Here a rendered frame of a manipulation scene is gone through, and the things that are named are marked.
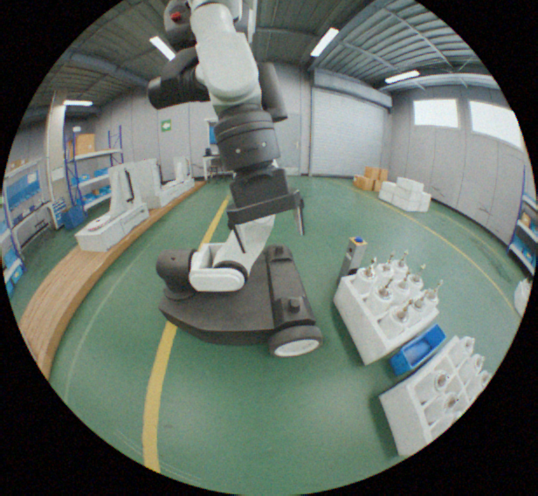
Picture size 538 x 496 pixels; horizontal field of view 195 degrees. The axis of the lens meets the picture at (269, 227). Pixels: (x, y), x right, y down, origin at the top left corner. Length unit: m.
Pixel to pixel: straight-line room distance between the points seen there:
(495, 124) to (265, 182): 5.94
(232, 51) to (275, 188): 0.20
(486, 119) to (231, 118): 6.03
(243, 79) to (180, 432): 0.91
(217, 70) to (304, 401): 0.84
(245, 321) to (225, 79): 0.63
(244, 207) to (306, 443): 0.74
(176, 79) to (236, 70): 0.33
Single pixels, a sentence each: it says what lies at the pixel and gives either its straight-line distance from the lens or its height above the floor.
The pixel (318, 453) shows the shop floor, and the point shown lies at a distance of 0.75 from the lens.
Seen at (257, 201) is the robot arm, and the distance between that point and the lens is 0.23.
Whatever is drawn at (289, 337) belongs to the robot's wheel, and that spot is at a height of 0.19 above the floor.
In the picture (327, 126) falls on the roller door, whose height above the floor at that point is 1.78.
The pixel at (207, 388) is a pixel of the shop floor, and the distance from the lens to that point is 0.73.
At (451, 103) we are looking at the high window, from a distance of 6.54.
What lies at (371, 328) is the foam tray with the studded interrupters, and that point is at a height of 0.16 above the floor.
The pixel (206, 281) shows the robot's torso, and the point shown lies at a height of 0.29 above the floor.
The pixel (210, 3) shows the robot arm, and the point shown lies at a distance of 0.39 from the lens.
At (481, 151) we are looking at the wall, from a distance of 5.86.
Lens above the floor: 0.69
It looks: 26 degrees down
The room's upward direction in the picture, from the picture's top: straight up
